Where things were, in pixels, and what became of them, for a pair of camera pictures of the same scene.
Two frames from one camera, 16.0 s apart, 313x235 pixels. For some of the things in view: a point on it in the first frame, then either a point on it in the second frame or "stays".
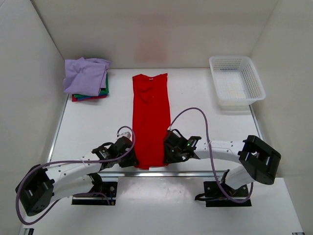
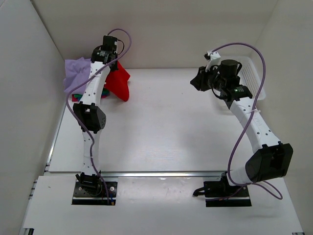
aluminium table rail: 160,174 stays
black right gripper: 168,158 to 198,82
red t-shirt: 151,119 to 117,82
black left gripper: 131,160 to 114,67
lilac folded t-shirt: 85,77 stays
